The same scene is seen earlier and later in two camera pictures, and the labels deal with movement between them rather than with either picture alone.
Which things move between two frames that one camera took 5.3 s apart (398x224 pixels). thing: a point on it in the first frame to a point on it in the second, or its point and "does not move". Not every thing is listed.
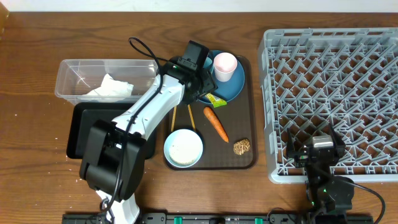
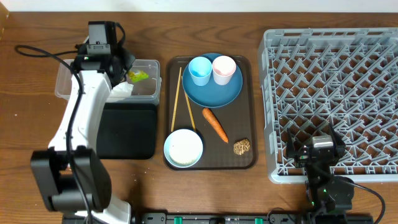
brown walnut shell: (242, 146) does not move
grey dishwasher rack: (314, 78) does not move
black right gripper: (306, 157) does not move
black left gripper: (204, 86) to (125, 63)
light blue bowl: (183, 148) does not move
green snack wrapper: (216, 102) to (137, 76)
